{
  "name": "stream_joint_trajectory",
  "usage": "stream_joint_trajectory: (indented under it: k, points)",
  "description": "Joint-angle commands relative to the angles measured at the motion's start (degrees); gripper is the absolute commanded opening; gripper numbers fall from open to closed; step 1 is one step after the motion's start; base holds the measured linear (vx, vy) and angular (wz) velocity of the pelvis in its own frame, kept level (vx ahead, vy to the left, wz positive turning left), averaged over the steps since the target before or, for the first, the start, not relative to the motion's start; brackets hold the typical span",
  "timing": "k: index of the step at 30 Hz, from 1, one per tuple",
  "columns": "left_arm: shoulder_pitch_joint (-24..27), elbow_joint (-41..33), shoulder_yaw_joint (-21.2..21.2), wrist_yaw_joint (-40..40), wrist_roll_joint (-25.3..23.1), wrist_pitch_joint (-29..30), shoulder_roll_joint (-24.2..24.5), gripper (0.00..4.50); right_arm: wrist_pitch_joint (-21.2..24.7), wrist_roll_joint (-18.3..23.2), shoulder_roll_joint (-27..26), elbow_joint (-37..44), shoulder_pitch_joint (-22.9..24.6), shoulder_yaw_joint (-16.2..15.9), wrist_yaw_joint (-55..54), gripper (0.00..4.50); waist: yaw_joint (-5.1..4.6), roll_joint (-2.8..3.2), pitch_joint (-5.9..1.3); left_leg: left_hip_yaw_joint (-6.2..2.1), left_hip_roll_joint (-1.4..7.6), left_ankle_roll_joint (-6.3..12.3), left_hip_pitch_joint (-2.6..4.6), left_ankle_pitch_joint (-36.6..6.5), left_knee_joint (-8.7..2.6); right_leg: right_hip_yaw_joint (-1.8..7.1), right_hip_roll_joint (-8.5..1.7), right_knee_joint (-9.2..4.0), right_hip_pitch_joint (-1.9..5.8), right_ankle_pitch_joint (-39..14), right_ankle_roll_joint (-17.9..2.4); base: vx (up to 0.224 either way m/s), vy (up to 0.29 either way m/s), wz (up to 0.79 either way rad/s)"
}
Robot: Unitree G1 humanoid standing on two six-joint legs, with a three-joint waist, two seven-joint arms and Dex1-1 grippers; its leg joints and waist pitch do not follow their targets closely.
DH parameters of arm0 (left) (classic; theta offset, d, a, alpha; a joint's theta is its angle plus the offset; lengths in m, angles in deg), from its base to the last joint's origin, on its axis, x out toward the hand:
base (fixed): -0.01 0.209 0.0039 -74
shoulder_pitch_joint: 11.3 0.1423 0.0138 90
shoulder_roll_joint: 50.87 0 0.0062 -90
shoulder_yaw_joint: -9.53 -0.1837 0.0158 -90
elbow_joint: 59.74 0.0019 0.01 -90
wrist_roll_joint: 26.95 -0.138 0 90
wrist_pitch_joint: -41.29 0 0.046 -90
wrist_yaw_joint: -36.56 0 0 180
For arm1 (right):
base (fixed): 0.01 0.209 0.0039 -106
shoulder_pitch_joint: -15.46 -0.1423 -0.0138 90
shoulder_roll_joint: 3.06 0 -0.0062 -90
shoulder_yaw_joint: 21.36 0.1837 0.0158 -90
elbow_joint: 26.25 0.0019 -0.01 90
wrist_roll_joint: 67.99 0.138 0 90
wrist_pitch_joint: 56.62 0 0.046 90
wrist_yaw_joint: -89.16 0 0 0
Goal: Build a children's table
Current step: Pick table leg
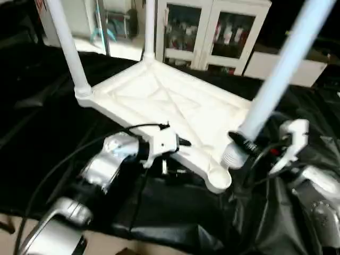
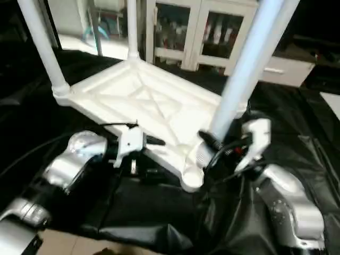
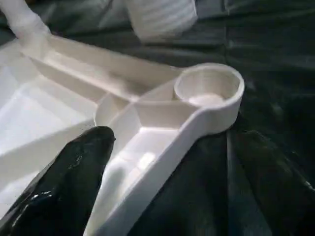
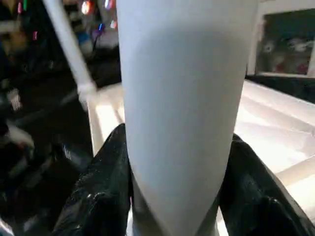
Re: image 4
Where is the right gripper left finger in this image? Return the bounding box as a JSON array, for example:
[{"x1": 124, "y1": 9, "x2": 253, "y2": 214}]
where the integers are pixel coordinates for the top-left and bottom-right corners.
[{"x1": 52, "y1": 123, "x2": 133, "y2": 236}]

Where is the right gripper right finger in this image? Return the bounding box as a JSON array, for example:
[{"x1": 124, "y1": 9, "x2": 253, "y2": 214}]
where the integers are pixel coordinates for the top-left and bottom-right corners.
[{"x1": 217, "y1": 134, "x2": 315, "y2": 236}]

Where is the white plastic table leg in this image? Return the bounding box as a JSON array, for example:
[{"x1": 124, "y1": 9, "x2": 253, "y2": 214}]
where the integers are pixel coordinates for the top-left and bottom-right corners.
[
  {"x1": 42, "y1": 0, "x2": 97, "y2": 106},
  {"x1": 114, "y1": 0, "x2": 260, "y2": 236}
]

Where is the white plastic table top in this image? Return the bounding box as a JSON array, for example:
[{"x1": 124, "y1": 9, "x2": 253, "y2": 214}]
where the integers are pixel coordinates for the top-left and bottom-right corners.
[{"x1": 88, "y1": 79, "x2": 315, "y2": 236}]

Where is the black work mat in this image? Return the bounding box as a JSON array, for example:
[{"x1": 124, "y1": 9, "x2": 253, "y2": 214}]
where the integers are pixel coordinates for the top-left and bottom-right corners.
[{"x1": 0, "y1": 44, "x2": 315, "y2": 236}]

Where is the white glass-door cabinet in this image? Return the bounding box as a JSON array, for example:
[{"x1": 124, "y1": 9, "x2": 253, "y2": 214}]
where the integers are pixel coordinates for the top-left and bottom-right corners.
[{"x1": 245, "y1": 0, "x2": 315, "y2": 79}]

